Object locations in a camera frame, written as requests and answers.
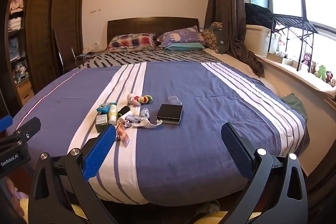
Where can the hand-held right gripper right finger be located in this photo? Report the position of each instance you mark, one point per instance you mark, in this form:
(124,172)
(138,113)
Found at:
(236,150)

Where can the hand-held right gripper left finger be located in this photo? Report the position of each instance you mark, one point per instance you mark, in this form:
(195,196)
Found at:
(99,153)

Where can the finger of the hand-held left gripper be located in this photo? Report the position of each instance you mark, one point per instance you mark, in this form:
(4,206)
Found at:
(5,123)
(27,128)

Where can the black green-capped tube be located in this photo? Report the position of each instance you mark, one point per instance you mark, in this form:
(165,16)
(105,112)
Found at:
(124,110)

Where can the clear plastic hinged box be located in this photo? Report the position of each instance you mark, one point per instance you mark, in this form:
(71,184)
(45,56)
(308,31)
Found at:
(174,101)

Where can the dark green small box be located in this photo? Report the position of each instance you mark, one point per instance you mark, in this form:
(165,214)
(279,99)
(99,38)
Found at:
(101,122)

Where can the white bottle yellow label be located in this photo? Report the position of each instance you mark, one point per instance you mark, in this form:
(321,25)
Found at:
(113,115)

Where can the floral fabric hair band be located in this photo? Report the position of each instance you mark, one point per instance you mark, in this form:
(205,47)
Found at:
(128,119)

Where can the blue white striped blanket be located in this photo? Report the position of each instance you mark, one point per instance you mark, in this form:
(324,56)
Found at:
(183,155)

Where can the white curved plastic clip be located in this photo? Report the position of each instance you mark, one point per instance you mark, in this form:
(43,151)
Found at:
(145,124)

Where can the grey slipper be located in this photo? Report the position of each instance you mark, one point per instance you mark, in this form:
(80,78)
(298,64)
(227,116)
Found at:
(208,207)

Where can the small white plastic toy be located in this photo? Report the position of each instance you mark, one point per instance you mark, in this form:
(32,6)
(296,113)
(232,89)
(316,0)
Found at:
(131,98)

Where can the dark green cloth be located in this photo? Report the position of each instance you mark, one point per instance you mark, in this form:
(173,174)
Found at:
(295,106)

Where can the black cardboard box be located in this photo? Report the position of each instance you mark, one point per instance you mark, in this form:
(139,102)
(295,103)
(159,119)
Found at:
(170,113)

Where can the dark wooden wardrobe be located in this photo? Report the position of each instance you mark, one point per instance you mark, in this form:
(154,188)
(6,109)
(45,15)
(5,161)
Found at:
(52,29)

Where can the grey black patterned sheet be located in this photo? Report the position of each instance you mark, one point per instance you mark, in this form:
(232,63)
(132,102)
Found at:
(147,57)

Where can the dark green plush cushion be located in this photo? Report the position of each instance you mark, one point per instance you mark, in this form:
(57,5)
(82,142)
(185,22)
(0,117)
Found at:
(221,43)

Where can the folded clothes stack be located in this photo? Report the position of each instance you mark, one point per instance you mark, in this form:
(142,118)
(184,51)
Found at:
(16,12)

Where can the white plastic storage box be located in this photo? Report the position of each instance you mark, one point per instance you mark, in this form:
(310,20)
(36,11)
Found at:
(257,40)

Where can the brown patterned cushion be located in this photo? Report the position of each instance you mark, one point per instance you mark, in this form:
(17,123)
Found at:
(211,39)

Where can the plaid pillow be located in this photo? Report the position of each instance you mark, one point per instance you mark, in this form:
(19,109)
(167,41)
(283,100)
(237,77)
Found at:
(131,43)

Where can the brown monkey plush toy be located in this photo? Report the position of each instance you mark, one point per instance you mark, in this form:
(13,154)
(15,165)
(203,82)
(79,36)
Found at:
(306,58)

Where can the teal pillow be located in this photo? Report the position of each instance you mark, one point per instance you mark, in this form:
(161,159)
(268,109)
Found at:
(183,47)

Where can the green frog plush toy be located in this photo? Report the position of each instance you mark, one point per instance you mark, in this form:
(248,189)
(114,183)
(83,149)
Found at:
(322,71)

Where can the dark plush toy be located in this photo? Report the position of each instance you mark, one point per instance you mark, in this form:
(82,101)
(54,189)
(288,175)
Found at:
(331,78)

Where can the purple elephant print pillow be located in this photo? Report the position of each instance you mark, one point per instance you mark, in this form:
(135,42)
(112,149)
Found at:
(181,36)

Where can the black quilted jacket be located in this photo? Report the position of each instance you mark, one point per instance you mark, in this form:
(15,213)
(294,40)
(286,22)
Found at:
(258,15)

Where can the dark wooden headboard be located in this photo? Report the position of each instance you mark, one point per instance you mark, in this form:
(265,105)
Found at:
(152,26)

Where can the black folding rack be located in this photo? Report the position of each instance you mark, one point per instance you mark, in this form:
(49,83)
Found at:
(296,23)

